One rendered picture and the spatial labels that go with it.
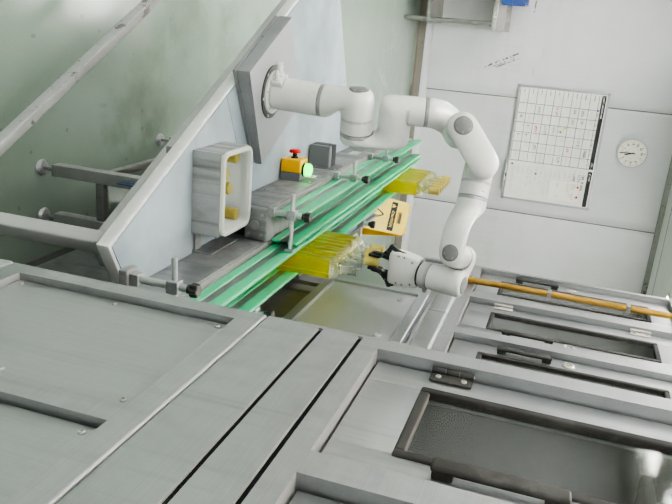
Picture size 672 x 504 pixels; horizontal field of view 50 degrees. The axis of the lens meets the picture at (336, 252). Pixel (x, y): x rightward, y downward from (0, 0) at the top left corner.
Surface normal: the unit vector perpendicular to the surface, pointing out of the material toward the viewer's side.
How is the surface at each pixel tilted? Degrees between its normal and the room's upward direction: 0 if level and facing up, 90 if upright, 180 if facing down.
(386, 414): 90
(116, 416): 90
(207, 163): 90
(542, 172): 90
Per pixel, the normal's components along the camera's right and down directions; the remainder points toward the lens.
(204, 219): -0.31, 0.27
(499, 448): 0.08, -0.95
